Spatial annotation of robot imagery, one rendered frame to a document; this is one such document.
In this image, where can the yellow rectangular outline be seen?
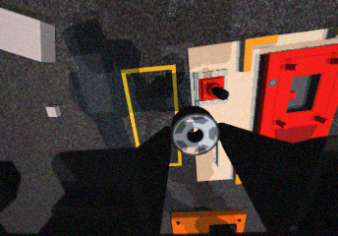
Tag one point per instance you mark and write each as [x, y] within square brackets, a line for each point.
[147, 69]

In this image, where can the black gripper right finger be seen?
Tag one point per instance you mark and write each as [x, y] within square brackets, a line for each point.
[280, 178]

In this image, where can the grey and black wheel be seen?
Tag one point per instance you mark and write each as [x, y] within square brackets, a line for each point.
[199, 142]

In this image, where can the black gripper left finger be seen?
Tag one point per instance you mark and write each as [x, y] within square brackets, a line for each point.
[144, 169]

